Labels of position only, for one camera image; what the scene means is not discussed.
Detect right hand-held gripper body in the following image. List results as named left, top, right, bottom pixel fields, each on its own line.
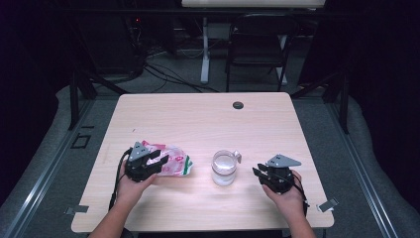
left=260, top=154, right=302, bottom=194

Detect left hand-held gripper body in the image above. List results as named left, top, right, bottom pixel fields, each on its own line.
left=123, top=141, right=157, bottom=183

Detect pink and white plastic bag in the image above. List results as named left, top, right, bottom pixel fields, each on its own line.
left=142, top=140, right=194, bottom=179

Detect person's right hand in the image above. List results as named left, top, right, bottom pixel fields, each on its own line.
left=262, top=170, right=307, bottom=215

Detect person's left hand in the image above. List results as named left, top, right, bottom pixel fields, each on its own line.
left=115, top=162, right=158, bottom=208

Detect white and grey tape strip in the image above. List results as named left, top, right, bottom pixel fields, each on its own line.
left=316, top=196, right=340, bottom=213

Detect black metal stand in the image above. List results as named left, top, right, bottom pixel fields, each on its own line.
left=289, top=70, right=351, bottom=135
left=66, top=65, right=130, bottom=131

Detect white desk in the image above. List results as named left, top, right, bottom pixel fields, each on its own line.
left=180, top=0, right=327, bottom=86

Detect black equipment cabinet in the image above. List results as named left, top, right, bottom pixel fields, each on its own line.
left=78, top=0, right=147, bottom=76

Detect black folding chair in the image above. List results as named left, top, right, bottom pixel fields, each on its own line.
left=225, top=13, right=300, bottom=93

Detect right hand-held gripper cable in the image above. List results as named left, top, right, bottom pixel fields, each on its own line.
left=289, top=172, right=311, bottom=216

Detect black floor cables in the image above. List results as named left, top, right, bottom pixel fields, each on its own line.
left=143, top=61, right=220, bottom=94

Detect aluminium floor rail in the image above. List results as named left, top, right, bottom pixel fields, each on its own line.
left=324, top=98, right=399, bottom=238
left=2, top=98, right=96, bottom=238

